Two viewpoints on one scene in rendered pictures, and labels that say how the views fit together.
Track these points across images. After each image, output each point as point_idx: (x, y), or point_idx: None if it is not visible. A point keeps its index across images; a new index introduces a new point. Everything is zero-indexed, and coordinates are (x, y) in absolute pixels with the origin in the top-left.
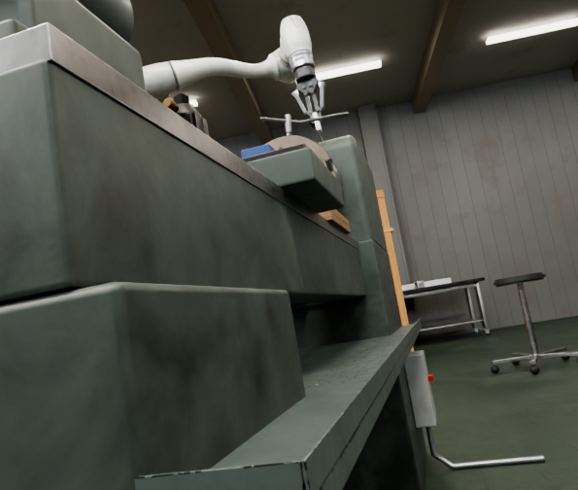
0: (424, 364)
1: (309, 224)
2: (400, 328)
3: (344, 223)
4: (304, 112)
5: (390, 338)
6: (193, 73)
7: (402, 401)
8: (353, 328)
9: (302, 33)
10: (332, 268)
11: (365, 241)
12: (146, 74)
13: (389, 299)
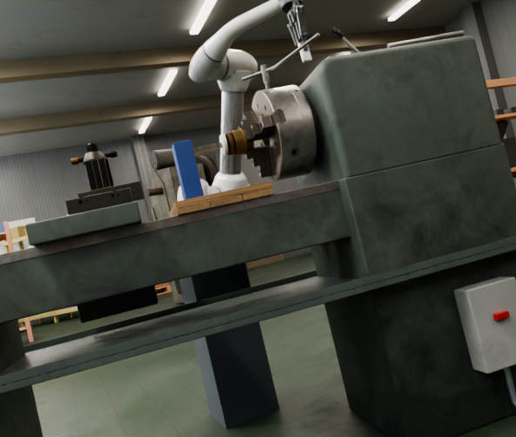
0: (469, 302)
1: (107, 244)
2: None
3: (240, 195)
4: (295, 44)
5: None
6: (218, 45)
7: (385, 347)
8: (349, 266)
9: None
10: (174, 258)
11: (341, 180)
12: (192, 62)
13: (409, 231)
